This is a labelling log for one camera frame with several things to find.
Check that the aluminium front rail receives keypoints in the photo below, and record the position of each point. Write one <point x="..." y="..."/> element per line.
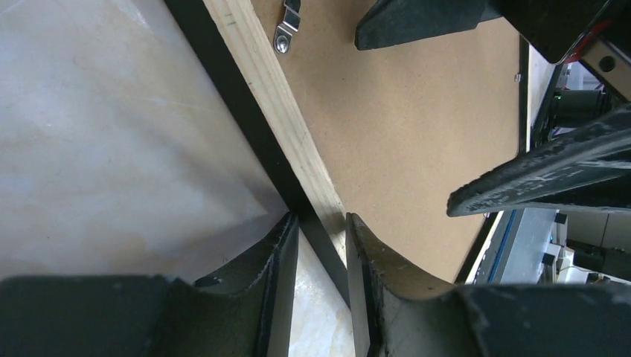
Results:
<point x="517" y="247"/>

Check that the wooden picture frame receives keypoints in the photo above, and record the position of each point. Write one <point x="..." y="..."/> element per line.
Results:
<point x="233" y="41"/>

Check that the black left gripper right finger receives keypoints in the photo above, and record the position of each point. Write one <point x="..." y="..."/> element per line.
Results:
<point x="399" y="309"/>

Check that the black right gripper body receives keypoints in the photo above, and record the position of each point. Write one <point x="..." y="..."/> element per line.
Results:
<point x="595" y="33"/>

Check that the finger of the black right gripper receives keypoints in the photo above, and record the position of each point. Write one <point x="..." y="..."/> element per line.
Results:
<point x="587" y="169"/>
<point x="395" y="22"/>

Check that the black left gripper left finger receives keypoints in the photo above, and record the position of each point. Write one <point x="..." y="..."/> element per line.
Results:
<point x="243" y="308"/>

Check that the brown cardboard backing board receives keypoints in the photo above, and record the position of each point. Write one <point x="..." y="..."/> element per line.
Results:
<point x="400" y="128"/>

